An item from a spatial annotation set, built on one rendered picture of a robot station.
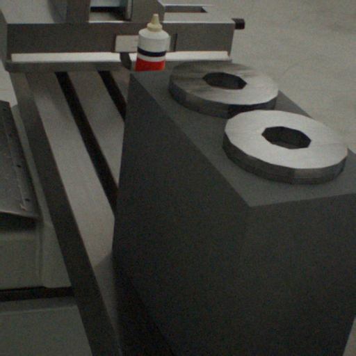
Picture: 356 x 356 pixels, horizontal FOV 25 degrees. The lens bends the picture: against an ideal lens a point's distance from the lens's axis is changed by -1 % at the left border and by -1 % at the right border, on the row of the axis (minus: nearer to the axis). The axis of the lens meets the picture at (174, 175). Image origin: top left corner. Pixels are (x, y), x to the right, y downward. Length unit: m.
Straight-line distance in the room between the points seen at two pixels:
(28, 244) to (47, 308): 0.10
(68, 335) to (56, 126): 0.28
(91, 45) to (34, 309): 0.38
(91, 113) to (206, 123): 0.44
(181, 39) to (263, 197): 0.70
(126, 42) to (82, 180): 0.35
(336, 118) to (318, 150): 2.86
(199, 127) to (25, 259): 0.46
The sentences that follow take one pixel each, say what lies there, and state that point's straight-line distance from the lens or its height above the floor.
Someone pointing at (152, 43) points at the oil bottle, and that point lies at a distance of 1.07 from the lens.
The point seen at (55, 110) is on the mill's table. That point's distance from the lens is 1.03.
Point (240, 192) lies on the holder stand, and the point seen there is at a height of 1.09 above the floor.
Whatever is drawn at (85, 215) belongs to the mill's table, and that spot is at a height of 0.90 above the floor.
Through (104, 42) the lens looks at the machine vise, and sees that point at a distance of 1.16.
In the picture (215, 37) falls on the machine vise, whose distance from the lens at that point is 1.22.
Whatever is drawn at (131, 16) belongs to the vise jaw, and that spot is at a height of 0.98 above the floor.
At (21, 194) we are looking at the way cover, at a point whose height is 0.83.
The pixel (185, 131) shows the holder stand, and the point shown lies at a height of 1.09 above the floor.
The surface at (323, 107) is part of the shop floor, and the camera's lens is 3.50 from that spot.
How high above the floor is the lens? 1.35
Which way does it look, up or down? 29 degrees down
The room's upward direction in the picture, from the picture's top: 8 degrees clockwise
